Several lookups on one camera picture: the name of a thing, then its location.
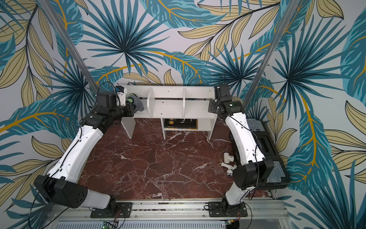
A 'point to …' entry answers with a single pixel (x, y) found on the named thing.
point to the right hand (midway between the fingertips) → (216, 105)
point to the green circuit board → (106, 227)
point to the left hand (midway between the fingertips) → (133, 107)
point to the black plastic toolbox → (281, 178)
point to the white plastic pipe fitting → (227, 159)
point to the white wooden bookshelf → (181, 108)
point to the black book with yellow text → (181, 123)
